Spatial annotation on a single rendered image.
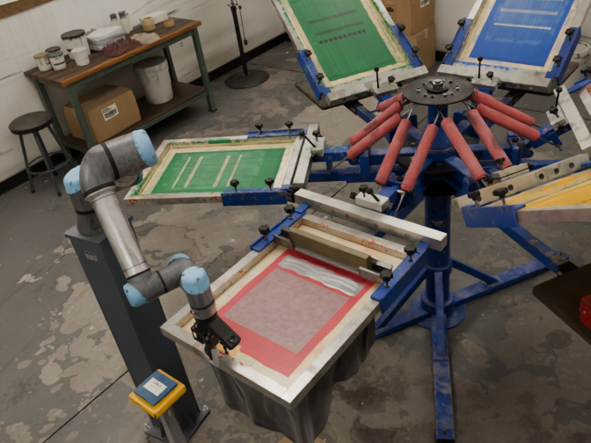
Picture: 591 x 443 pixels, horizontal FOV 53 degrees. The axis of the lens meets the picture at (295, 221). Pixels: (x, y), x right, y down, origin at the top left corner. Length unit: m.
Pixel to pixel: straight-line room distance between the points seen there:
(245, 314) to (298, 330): 0.21
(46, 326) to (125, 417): 0.99
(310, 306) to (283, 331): 0.14
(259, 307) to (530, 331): 1.68
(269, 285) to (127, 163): 0.72
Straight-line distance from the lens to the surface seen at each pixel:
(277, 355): 1.96
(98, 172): 1.81
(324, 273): 2.21
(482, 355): 3.21
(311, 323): 2.03
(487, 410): 3.00
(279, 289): 2.18
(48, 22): 5.68
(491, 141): 2.54
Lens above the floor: 2.39
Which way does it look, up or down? 35 degrees down
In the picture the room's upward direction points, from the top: 10 degrees counter-clockwise
